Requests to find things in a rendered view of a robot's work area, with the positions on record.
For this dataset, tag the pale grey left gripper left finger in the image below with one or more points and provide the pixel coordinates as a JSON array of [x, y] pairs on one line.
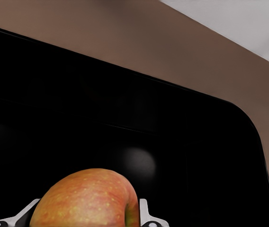
[[18, 216]]

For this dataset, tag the red yellow apple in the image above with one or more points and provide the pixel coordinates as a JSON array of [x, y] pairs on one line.
[[84, 201]]

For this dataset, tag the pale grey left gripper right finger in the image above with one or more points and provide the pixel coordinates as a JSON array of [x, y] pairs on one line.
[[145, 212]]

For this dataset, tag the black tray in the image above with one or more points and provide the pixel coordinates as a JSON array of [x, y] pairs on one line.
[[101, 106]]

